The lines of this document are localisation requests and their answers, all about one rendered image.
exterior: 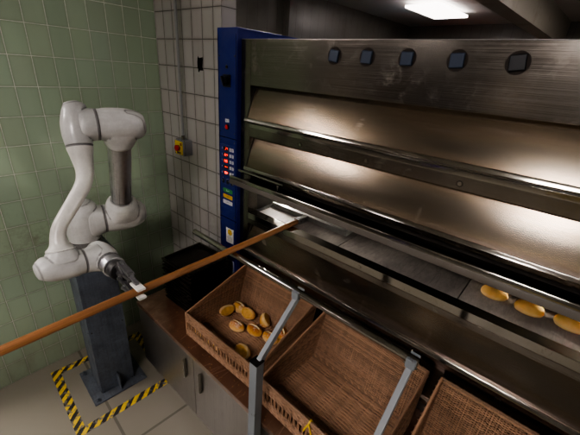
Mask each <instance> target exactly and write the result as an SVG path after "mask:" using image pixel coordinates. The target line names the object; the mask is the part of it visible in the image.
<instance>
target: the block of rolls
mask: <svg viewBox="0 0 580 435"><path fill-rule="evenodd" d="M481 292H482V294H483V295H484V296H486V297H488V298H490V299H493V300H497V301H506V300H507V299H508V293H504V292H503V291H500V290H498V289H495V288H493V287H490V286H487V285H484V286H482V288H481ZM514 308H515V309H516V310H517V311H519V312H521V313H524V314H526V315H527V316H530V317H534V318H542V317H543V316H544V315H545V310H544V308H543V307H541V306H537V305H535V304H533V303H531V302H528V301H526V300H523V299H517V300H516V301H515V302H514ZM553 321H554V323H555V324H556V325H557V326H559V327H560V328H562V329H564V330H566V331H569V332H571V333H575V334H578V335H580V322H578V321H576V320H574V319H572V318H568V317H565V316H564V315H561V314H557V315H555V316H554V317H553Z"/></svg>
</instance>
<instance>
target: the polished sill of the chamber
mask: <svg viewBox="0 0 580 435"><path fill-rule="evenodd" d="M248 218H249V219H251V220H253V221H256V222H257V223H259V224H262V225H264V226H266V227H268V228H270V229H274V228H276V227H279V226H281V225H283V224H285V223H283V222H281V221H280V220H277V219H275V218H273V217H270V216H268V215H266V214H264V213H261V212H259V211H256V210H254V211H250V212H248ZM279 233H281V234H283V235H285V236H288V237H290V238H292V239H293V240H295V241H298V242H300V243H303V244H305V245H306V246H308V247H310V248H313V249H316V250H317V251H319V252H321V253H323V254H326V255H328V256H330V257H332V258H334V259H336V260H338V261H341V262H343V263H345V264H347V265H349V266H351V267H353V268H356V269H358V270H360V271H362V272H364V273H365V274H369V275H371V276H373V277H375V278H376V279H378V280H380V281H384V282H386V283H387V284H389V285H391V286H393V287H397V288H399V289H400V290H402V291H404V292H406V293H410V294H411V295H413V296H415V297H417V298H419V299H422V300H424V301H426V302H428V303H430V304H432V305H434V306H437V307H439V308H441V309H443V310H445V311H447V312H449V313H452V314H454V315H456V316H458V317H459V318H462V319H465V320H467V321H469V322H471V323H472V324H474V325H477V326H480V327H482V328H483V329H485V330H487V331H490V332H493V333H494V334H496V335H498V336H500V337H503V338H505V339H507V340H509V341H511V342H513V343H515V344H518V345H519V346H522V347H524V348H526V349H528V350H530V351H532V352H535V353H537V354H539V355H541V356H543V357H545V358H547V359H550V360H552V361H554V362H555V363H558V364H560V365H563V366H565V367H566V368H568V369H571V370H573V371H575V372H577V373H579V374H580V352H578V351H575V350H573V349H570V348H568V347H566V346H564V345H562V344H559V343H557V342H554V341H552V340H551V339H548V338H546V337H543V336H540V335H539V334H537V333H535V332H532V331H529V330H527V329H525V328H523V327H521V326H518V325H516V324H513V323H511V322H509V321H507V320H505V319H503V318H500V317H497V316H495V315H494V314H491V313H489V312H486V311H484V310H482V309H480V308H478V307H475V306H473V305H470V304H468V303H466V302H464V301H461V300H460V299H457V298H454V297H452V296H450V295H448V294H446V293H443V292H440V291H439V290H437V289H434V288H432V287H429V286H427V285H425V284H423V283H421V282H418V281H416V280H413V279H411V278H409V277H407V276H405V275H403V274H400V273H397V272H395V271H393V270H391V269H389V268H386V267H383V266H382V265H380V264H378V263H375V262H372V261H370V260H368V259H366V258H364V257H361V256H359V255H356V254H354V253H352V252H350V251H348V250H346V249H343V248H340V247H338V246H337V245H334V244H332V243H329V242H327V241H325V240H323V239H321V238H318V237H316V236H313V235H311V234H309V233H307V232H304V231H303V230H300V229H297V228H295V227H290V228H288V229H286V230H283V231H281V232H279Z"/></svg>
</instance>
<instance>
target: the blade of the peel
mask: <svg viewBox="0 0 580 435"><path fill-rule="evenodd" d="M273 207H276V208H278V209H280V210H283V211H286V212H288V213H290V214H293V215H294V216H297V217H299V216H302V215H304V214H305V215H307V216H308V221H309V222H311V223H314V224H317V225H319V226H321V227H324V228H326V229H328V230H332V231H334V232H336V233H338V234H340V235H343V236H348V235H349V234H351V233H353V232H352V231H350V230H346V229H344V228H342V227H339V226H337V225H335V224H331V223H328V222H326V221H324V220H322V219H319V218H317V217H314V216H311V215H309V214H306V213H304V212H302V211H298V210H296V209H294V208H292V207H289V206H287V205H283V204H281V203H278V202H273Z"/></svg>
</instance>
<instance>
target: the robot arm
mask: <svg viewBox="0 0 580 435"><path fill-rule="evenodd" d="M60 132H61V136H62V139H63V141H64V143H65V146H66V151H67V153H68V154H69V156H70V159H71V161H72V164H73V166H74V169H75V173H76V179H75V182H74V185H73V187H72V190H71V191H70V192H69V194H68V196H67V198H66V200H65V202H64V204H63V205H62V206H61V208H60V210H59V212H58V214H57V216H56V217H55V219H54V221H53V223H52V226H51V229H50V233H49V247H48V249H47V250H46V251H45V255H44V257H41V258H39V259H38V260H37V261H36V262H35V263H34V265H33V271H34V273H35V276H36V277H37V279H38V280H40V281H63V280H67V279H71V278H74V277H77V276H80V275H82V274H86V273H90V272H97V271H102V272H103V273H104V274H105V275H106V276H109V277H110V278H111V279H113V280H118V281H119V282H120V283H121V284H122V287H121V289H122V290H124V292H127V291H129V290H131V289H133V288H134V289H135V290H136V291H137V292H138V293H139V292H141V291H143V290H146V287H145V286H144V285H143V284H141V283H140V282H139V281H138V280H137V279H136V277H135V276H134V275H136V274H135V272H134V271H133V270H132V269H131V268H130V267H129V266H128V265H127V264H126V263H125V261H124V259H123V258H122V257H121V256H120V255H119V254H118V253H117V251H116V250H115V249H114V248H113V247H112V246H110V245H109V244H108V243H105V242H104V241H103V239H102V237H101V235H102V234H104V233H105V232H109V231H117V230H126V229H129V228H133V227H136V226H137V225H139V224H141V223H143V222H144V220H145V219H146V217H147V211H146V207H145V205H144V204H143V203H142V202H141V201H139V200H136V198H135V197H134V196H133V195H132V191H131V170H132V167H131V149H132V148H133V147H134V145H135V143H136V140H137V139H141V138H142V137H144V136H145V134H146V132H147V127H146V123H145V119H144V117H143V115H142V114H140V113H139V112H137V111H134V110H130V109H124V108H98V109H91V108H86V105H85V104H83V103H81V102H79V101H76V100H71V101H66V102H64V103H63V104H62V107H61V110H60ZM95 141H104V144H105V145H106V146H107V151H108V163H109V175H110V196H109V197H108V198H107V200H106V203H105V205H96V203H95V202H93V201H92V200H90V199H86V196H87V195H88V193H89V191H90V190H91V186H92V182H93V178H94V162H93V142H95ZM66 236H67V237H68V240H69V242H68V240H67V237H66Z"/></svg>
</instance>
